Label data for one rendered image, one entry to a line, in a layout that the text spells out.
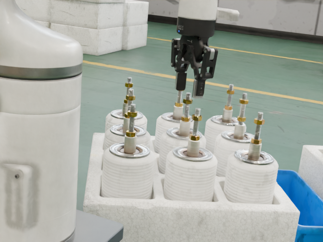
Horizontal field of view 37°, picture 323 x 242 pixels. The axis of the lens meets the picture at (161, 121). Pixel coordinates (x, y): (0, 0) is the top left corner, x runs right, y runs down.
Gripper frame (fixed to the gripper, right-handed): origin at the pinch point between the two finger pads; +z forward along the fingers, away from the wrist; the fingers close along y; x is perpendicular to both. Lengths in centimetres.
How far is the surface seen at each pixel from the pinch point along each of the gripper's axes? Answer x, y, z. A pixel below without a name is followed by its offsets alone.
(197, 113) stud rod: -4.8, 11.3, 2.0
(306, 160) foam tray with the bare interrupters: 38.0, -0.4, 20.2
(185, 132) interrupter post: -0.3, 1.0, 9.2
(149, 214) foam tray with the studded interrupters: -14.9, 14.8, 18.9
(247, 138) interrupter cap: 12.1, 6.1, 9.9
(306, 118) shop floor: 113, -72, 35
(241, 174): 1.9, 17.7, 12.0
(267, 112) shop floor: 100, -85, 35
